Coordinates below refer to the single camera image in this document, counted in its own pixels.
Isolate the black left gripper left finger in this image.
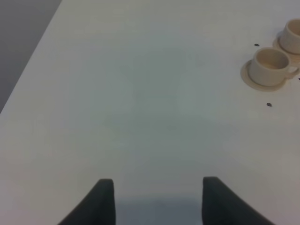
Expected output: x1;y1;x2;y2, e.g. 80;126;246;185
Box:
60;179;116;225

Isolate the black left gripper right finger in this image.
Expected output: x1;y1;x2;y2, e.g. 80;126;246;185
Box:
202;177;273;225

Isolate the beige near cup saucer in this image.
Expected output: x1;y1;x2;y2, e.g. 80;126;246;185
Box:
240;60;287;92

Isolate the beige cup saucer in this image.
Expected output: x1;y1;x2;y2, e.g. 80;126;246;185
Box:
272;37;300;57
240;60;287;92

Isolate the beige near teacup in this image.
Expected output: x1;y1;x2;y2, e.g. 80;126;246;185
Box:
248;47;300;87

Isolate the beige teacup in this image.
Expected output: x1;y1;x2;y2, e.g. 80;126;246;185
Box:
248;47;300;87
279;19;300;54

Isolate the beige far cup saucer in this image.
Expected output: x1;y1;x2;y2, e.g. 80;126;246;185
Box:
272;37;300;57

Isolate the beige far teacup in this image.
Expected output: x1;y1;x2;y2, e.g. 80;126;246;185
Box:
279;19;300;54

